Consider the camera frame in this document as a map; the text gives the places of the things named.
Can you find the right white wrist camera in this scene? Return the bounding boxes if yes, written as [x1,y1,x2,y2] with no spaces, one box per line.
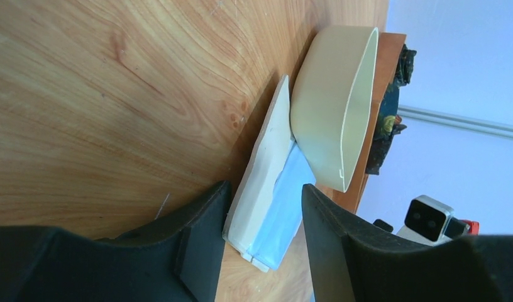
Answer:
[397,195,480,246]

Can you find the white leather card holder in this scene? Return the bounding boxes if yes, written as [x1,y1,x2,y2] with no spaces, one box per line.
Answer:
[223,74,315,272]

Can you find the right corner aluminium post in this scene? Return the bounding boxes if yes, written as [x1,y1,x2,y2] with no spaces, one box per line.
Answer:
[398,106,513,140]

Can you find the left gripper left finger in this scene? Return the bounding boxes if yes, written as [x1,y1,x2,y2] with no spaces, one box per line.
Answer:
[0,181,231,301]

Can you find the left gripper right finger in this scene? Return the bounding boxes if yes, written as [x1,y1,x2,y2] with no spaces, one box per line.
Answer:
[302,184,513,301]

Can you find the blue coiled belt left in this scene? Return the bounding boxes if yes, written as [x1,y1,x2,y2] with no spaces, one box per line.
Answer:
[365,84,407,175]

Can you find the black coiled belt top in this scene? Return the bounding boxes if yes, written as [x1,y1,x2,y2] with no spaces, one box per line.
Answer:
[393,44,417,87]

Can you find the beige oval tray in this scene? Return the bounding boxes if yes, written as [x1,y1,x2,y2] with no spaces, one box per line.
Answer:
[290,25,379,192]

